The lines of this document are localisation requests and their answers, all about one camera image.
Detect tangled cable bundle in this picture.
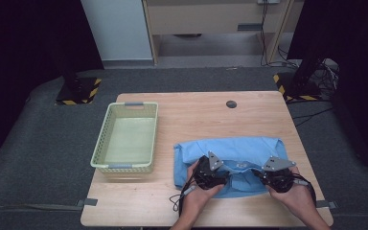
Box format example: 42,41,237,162
312,57,340,94

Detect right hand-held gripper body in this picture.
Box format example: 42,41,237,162
262,155,296,194

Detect white cabinet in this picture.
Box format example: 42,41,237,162
80,0,154,61

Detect black floor cable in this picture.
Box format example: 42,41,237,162
291,106,335,127

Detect light blue shirt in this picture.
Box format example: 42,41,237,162
172,136,290,199

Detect person's right hand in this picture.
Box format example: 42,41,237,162
266,166,315,221

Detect right hand-held gripper cable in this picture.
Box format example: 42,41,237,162
291,173,318,206

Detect black hanging cables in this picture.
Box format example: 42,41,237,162
259,3,300,69

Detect hand-held gripper cable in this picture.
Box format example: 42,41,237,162
169,181,196,219
291,173,318,206

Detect person's left hand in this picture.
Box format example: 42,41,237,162
180,160,224,224

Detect black stand with striped base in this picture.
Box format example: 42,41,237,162
272,57,326,103
55,76,104,106

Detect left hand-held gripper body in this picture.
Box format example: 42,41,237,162
194,150,226,190

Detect grey drawer handle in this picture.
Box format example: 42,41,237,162
237,22,264,32

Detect grey tape strip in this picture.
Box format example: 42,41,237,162
76,197,99,208
315,199,338,209

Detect black curtain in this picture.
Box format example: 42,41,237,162
287,0,368,175
0,0,105,178

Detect pale green plastic basket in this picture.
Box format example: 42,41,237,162
89,101,159,175

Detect left hand-held gripper cable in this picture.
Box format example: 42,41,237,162
169,181,196,219

